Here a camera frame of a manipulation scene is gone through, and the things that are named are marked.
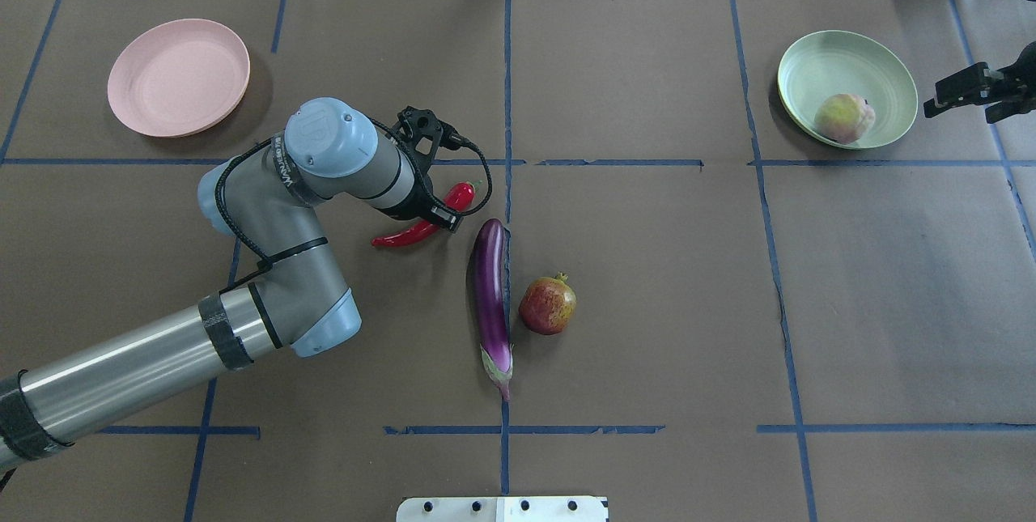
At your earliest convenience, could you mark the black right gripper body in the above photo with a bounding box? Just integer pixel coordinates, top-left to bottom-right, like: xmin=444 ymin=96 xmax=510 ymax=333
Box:
xmin=923 ymin=42 xmax=1035 ymax=125

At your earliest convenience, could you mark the light green plate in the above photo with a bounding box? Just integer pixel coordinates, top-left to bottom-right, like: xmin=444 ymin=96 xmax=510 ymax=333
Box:
xmin=776 ymin=29 xmax=919 ymax=150

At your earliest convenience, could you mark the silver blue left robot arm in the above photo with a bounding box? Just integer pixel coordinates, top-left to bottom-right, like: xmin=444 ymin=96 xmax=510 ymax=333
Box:
xmin=2 ymin=97 xmax=478 ymax=471

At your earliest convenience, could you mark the red green pomegranate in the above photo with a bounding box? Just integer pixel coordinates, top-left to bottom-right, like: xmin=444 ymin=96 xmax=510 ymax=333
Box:
xmin=519 ymin=274 xmax=577 ymax=335

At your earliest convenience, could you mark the red chili pepper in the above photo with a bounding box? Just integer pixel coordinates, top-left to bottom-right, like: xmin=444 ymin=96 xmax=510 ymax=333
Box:
xmin=372 ymin=180 xmax=483 ymax=248

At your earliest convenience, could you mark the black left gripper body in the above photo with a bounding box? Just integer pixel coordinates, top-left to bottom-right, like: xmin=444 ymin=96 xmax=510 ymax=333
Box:
xmin=393 ymin=106 xmax=462 ymax=233

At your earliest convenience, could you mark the purple eggplant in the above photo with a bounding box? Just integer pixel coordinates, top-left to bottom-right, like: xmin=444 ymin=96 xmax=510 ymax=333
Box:
xmin=471 ymin=219 xmax=513 ymax=401

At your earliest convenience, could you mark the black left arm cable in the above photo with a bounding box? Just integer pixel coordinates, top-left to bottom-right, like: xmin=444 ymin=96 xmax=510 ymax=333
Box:
xmin=214 ymin=113 xmax=493 ymax=290

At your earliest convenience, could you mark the pink plate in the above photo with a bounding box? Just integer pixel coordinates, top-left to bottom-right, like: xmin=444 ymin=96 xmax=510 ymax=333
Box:
xmin=107 ymin=18 xmax=251 ymax=138

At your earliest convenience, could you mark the pale green pink peach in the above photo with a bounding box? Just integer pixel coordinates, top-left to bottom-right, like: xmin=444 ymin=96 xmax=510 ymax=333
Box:
xmin=814 ymin=93 xmax=877 ymax=145

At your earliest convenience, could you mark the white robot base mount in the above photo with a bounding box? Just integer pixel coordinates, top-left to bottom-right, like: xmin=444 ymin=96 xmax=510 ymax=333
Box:
xmin=395 ymin=495 xmax=610 ymax=521

